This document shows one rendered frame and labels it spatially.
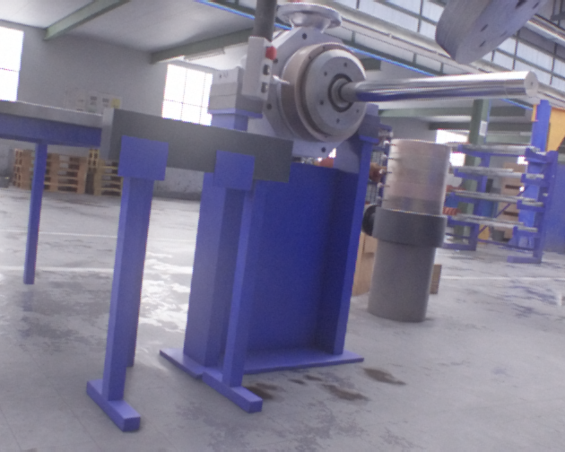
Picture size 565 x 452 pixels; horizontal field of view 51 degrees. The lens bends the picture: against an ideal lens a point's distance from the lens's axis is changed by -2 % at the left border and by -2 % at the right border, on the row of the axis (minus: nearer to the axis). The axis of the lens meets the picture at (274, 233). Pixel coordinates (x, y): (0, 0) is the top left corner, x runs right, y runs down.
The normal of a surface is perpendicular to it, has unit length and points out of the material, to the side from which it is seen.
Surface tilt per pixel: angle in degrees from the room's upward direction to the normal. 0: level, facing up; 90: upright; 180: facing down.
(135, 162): 90
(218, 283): 90
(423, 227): 90
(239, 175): 90
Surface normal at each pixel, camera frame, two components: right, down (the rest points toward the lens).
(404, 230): -0.38, 0.04
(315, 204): 0.59, 0.14
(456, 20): -0.77, 0.51
